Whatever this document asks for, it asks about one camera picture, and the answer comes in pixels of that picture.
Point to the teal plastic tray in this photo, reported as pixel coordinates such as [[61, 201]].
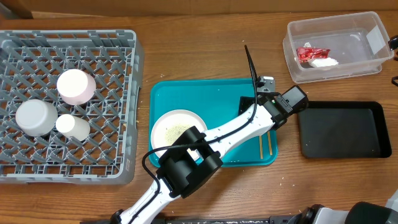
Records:
[[216, 102]]

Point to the black plastic tray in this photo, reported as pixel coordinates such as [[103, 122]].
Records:
[[344, 130]]

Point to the red snack wrapper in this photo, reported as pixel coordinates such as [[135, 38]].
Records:
[[306, 54]]

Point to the wooden chopstick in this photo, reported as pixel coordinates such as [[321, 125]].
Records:
[[260, 147], [269, 143]]

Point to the white napkin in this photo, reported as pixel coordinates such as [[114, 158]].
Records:
[[321, 62]]

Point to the cream paper cup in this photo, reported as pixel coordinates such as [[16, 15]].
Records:
[[72, 126]]

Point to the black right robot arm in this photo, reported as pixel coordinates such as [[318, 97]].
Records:
[[361, 212]]

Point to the grey shallow bowl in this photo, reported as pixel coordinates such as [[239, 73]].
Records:
[[36, 117]]

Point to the grey dishwasher rack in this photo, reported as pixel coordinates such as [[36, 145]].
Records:
[[31, 62]]

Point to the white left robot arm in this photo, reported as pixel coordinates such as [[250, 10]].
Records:
[[195, 156]]

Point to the clear plastic bin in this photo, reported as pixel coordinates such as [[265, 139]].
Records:
[[358, 42]]

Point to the large white plate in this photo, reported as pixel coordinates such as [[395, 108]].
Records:
[[170, 126]]

